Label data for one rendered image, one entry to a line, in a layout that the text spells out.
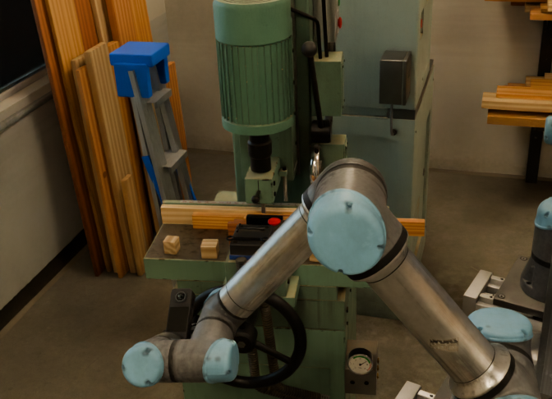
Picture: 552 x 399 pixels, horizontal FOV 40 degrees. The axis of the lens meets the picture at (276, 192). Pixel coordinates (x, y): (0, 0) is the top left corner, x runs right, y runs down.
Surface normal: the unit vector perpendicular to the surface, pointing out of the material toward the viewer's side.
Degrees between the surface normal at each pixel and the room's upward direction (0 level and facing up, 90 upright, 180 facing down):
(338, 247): 84
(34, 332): 1
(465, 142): 90
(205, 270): 90
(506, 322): 7
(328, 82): 90
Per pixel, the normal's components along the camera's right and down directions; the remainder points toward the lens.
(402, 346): -0.04, -0.89
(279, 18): 0.74, 0.27
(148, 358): -0.20, -0.02
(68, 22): 0.95, 0.04
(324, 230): -0.23, 0.36
